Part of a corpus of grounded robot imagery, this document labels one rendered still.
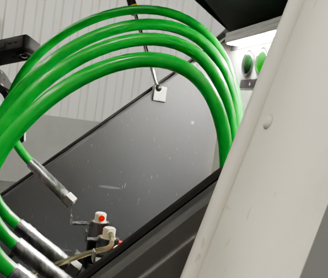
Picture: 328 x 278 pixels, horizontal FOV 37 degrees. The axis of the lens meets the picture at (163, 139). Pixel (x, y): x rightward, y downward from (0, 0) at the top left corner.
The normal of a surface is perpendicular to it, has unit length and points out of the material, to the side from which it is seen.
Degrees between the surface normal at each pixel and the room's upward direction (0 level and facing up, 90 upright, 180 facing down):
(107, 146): 90
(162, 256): 90
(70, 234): 90
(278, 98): 76
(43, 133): 90
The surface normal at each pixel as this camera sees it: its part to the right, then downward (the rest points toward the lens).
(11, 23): 0.31, 0.09
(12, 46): -0.33, -0.24
